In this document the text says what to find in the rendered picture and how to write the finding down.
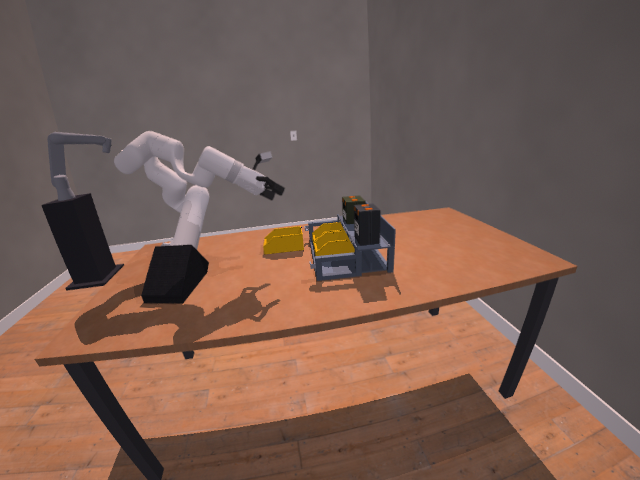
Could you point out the yellow bin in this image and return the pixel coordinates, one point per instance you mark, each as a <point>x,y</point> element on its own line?
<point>284,240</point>
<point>329,227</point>
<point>333,243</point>

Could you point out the dark olive case with orange latches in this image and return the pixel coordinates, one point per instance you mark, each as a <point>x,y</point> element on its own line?
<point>348,207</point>

